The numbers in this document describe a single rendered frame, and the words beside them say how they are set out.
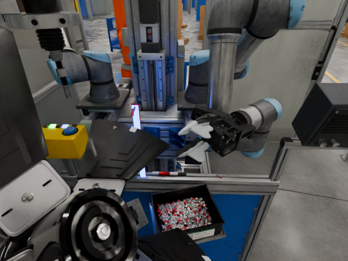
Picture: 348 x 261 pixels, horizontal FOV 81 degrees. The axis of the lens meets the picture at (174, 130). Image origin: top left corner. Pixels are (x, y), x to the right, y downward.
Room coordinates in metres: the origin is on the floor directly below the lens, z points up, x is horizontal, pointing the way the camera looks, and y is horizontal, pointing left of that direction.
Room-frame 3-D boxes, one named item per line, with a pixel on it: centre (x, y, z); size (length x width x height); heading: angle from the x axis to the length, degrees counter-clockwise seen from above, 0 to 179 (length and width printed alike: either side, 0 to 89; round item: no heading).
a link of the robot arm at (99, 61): (1.00, 0.37, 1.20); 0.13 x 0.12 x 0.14; 126
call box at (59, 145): (0.62, 0.42, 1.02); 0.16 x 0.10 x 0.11; 88
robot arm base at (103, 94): (1.00, 0.36, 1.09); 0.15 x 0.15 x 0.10
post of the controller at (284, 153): (0.59, -0.40, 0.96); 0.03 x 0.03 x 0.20; 88
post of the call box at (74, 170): (0.62, 0.42, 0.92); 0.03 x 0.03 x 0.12; 88
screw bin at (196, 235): (0.44, -0.04, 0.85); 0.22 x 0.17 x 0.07; 103
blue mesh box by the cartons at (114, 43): (7.50, 1.51, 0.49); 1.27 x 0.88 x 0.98; 166
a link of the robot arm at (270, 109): (0.55, -0.27, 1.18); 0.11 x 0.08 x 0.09; 125
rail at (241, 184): (0.60, 0.03, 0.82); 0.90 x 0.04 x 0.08; 88
